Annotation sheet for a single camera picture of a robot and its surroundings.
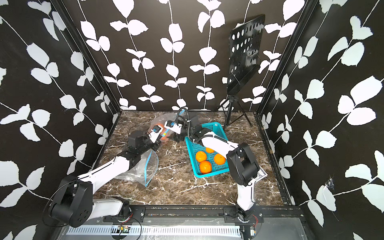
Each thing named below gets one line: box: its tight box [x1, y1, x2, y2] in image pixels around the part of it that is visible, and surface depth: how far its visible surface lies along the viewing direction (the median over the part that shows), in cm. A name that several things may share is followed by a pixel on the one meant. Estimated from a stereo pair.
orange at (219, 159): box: [214, 153, 226, 166], surface depth 92 cm
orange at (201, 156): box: [195, 151, 207, 163], surface depth 92 cm
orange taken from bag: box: [200, 160, 212, 174], surface depth 86 cm
